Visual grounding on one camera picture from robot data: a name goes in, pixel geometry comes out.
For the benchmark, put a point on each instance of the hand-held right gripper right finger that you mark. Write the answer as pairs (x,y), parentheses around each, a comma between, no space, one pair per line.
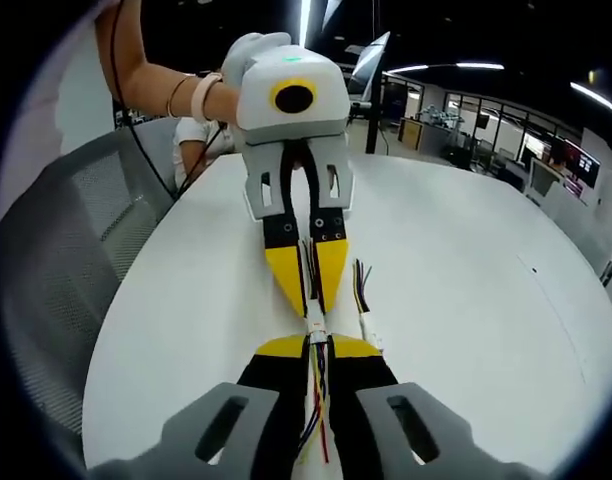
(366,400)

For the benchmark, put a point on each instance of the grey mesh chair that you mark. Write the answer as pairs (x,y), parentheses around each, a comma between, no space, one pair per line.
(61,250)

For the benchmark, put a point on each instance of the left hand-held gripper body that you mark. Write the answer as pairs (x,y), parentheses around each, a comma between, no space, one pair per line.
(291,120)

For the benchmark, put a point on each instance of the wooden cabinet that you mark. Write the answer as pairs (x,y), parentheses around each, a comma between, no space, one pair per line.
(411,134)

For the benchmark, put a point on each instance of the pink wristband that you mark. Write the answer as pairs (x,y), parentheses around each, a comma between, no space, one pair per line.
(202,97)

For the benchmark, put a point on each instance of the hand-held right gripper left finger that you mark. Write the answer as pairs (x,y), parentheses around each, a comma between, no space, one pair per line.
(271,400)

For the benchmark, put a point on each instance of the person's left hand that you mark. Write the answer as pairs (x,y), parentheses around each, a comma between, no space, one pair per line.
(246,52)

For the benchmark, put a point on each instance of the ceiling light strip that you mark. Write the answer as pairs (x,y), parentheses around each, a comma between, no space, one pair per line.
(304,22)
(598,98)
(446,67)

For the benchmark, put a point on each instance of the monitor on stand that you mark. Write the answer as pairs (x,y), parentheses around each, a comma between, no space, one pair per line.
(368,65)

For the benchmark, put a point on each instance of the red wall screen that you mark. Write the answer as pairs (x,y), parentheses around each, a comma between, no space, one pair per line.
(581,165)

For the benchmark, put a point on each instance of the black monitor stand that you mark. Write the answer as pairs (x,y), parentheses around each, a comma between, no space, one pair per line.
(373,125)

